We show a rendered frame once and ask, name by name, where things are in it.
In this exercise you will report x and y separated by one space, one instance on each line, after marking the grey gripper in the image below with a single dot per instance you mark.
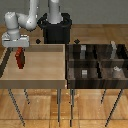
15 40

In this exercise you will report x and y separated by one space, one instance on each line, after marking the small grey cube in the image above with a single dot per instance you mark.
84 73

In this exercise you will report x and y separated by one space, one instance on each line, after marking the slim grey bottle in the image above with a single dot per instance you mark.
114 50

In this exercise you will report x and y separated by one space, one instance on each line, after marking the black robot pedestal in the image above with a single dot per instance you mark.
55 31

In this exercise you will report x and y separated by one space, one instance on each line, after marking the light wooden bin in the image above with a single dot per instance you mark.
40 68

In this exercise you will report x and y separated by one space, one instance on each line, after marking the tall grey carton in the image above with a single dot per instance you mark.
82 52

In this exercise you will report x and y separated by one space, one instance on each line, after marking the thin metal table leg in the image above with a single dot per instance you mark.
59 105
26 96
103 96
71 107
113 106
15 107

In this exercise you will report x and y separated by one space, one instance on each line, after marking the small grey can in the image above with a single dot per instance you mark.
116 72

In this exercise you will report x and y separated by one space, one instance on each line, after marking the dark wooden compartment bin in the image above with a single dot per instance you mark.
96 81

